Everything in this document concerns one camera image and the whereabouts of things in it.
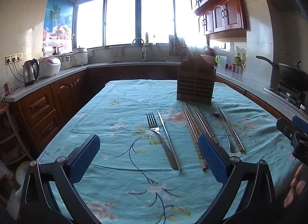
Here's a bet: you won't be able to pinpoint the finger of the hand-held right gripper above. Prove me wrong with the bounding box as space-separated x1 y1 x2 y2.
276 117 300 146
292 115 308 134

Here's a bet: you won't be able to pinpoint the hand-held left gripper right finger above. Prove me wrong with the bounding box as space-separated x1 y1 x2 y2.
198 133 278 224

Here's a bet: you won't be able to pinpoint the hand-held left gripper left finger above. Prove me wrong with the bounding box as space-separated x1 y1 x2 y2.
19 134 101 224

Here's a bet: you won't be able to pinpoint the metal spoon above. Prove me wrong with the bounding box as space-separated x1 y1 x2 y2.
212 112 236 154

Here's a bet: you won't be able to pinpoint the metal fork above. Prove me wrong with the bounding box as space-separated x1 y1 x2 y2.
146 113 178 169

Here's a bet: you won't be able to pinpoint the wooden utensil holder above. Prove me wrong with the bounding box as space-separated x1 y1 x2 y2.
177 58 216 104

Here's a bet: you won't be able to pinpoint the person's right hand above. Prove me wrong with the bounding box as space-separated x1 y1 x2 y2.
284 164 304 209

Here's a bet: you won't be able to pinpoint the gas stove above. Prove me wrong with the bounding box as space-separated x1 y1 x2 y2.
264 82 308 112

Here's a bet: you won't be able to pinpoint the teal floral tablecloth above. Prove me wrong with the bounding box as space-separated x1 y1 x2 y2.
16 80 301 224

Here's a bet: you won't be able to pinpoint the black wok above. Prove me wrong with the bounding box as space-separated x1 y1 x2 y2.
256 53 308 88

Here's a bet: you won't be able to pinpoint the pale green round lid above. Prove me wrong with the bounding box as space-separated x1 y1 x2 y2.
16 161 31 179

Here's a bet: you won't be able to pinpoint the wooden lower kitchen cabinets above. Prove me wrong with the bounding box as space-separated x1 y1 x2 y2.
18 65 297 153

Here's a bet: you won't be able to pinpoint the wooden kitchen cabinets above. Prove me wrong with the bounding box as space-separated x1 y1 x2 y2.
18 65 297 153
185 0 248 36

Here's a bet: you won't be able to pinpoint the grey kitchen countertop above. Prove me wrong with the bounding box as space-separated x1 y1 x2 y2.
3 59 308 118

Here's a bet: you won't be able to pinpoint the white plastic shelf rack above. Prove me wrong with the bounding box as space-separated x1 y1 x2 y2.
0 105 30 167

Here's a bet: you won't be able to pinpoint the white seasoning jar set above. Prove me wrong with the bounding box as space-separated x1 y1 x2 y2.
231 63 244 74

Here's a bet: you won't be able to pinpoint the small white appliance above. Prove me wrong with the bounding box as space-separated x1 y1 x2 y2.
61 55 74 70

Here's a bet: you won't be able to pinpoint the white pink rice cooker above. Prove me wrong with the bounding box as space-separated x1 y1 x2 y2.
38 56 61 79

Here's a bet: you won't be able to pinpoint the white round cooker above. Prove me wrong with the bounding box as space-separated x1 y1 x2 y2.
73 47 89 67

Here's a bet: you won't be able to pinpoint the steel electric kettle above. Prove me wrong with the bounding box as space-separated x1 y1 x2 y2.
22 59 40 87

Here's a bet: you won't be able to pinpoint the dish drying rack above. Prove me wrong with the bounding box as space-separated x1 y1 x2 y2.
168 34 191 57

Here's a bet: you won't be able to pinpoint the chrome kitchen faucet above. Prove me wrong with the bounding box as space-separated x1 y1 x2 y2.
131 37 147 61

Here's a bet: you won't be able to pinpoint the wooden upper kitchen cabinets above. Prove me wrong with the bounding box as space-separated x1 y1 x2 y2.
185 0 248 36

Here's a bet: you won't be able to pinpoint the large kitchen window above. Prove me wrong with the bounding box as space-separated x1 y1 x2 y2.
74 0 210 49

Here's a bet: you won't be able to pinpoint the white pitcher green handle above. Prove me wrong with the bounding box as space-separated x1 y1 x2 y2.
215 55 228 69

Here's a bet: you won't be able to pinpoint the charger with cables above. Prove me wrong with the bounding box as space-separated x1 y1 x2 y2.
0 82 19 104

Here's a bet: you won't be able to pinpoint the wall power outlet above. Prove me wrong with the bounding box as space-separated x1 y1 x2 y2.
5 53 23 65

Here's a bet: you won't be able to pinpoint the tropical fruit wall poster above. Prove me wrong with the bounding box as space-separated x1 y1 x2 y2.
43 0 74 47

